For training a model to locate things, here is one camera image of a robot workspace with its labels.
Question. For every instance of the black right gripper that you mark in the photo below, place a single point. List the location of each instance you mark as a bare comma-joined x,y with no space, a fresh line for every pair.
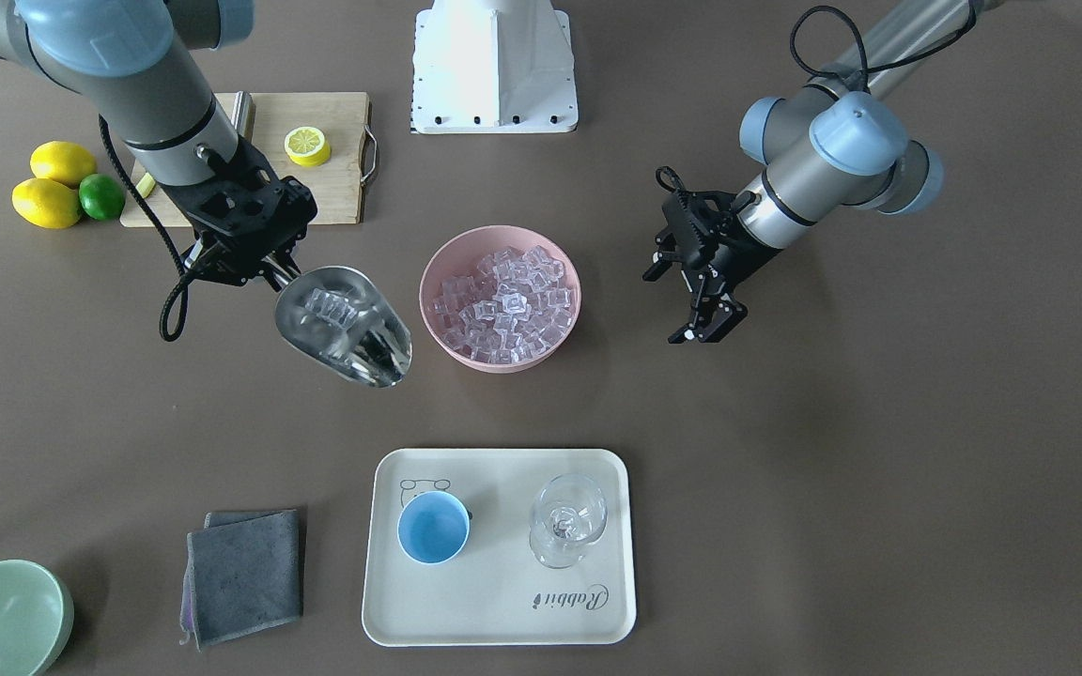
224,266

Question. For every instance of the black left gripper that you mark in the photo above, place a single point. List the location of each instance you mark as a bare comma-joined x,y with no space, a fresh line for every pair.
725,266

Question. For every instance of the metal ice scoop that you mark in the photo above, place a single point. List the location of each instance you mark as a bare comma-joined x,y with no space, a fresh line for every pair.
337,317

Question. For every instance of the clear ice cubes pile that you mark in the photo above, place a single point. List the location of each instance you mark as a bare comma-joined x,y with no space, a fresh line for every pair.
497,301

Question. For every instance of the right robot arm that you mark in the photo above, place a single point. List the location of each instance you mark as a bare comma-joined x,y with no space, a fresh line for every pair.
133,60

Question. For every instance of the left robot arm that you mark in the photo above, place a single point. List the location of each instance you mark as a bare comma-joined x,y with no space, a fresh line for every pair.
833,144

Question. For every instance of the blue cup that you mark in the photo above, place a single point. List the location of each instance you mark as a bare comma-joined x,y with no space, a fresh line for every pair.
433,528

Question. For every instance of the half lemon slice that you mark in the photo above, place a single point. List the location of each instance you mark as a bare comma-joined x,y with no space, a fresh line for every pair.
307,146

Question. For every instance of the wooden cutting board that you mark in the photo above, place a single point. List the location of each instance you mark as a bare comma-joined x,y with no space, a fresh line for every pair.
337,184

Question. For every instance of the green lime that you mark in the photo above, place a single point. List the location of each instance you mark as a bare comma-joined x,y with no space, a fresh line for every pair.
100,197

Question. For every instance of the yellow lemon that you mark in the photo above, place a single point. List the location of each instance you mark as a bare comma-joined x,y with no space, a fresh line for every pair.
65,162
46,203

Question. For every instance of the pink bowl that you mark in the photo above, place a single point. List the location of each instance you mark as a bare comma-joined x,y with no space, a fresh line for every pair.
500,298

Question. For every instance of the clear wine glass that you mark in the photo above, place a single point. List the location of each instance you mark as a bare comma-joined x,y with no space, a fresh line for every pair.
569,516

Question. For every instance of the cream serving tray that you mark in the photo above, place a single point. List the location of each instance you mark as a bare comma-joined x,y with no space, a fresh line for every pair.
495,592

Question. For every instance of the green bowl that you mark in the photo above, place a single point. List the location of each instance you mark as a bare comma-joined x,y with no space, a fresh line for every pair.
36,617

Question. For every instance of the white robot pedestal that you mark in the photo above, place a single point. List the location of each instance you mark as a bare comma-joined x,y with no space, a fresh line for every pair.
493,67

